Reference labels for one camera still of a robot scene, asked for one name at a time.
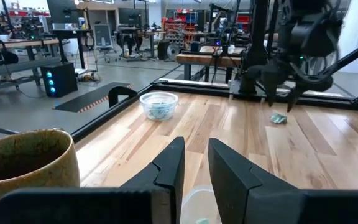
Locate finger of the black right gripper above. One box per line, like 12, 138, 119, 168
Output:
264, 83, 278, 108
286, 87, 301, 113

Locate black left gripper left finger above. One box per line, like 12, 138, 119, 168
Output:
0, 136, 186, 224

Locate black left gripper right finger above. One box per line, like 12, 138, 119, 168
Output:
208, 138, 358, 224

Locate olive and teal ceramic mug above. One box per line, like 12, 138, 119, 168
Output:
0, 128, 81, 224

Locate thick wooden bench table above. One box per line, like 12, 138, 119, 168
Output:
175, 52, 242, 84

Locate clear square plastic tub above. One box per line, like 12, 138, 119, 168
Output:
180, 184, 223, 224

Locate black floor mat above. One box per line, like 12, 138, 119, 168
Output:
53, 81, 134, 114

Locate red parts shelving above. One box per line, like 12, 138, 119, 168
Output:
162, 9, 199, 43

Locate clear round plastic bowl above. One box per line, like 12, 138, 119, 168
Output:
139, 91, 179, 122

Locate black curved chair back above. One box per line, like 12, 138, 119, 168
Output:
108, 85, 139, 108

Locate black computer tower blue lights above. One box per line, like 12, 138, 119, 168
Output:
40, 62, 78, 98

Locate small black monitor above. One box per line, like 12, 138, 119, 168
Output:
117, 7, 143, 26

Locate black standing desk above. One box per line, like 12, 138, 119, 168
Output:
51, 28, 93, 70

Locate grey mesh office chair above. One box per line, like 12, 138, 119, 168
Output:
93, 23, 117, 63

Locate wooden top workbench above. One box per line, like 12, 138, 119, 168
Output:
0, 38, 61, 112

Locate large black monitor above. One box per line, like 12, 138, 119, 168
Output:
46, 0, 81, 24

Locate black table frame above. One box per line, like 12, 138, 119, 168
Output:
70, 30, 358, 144

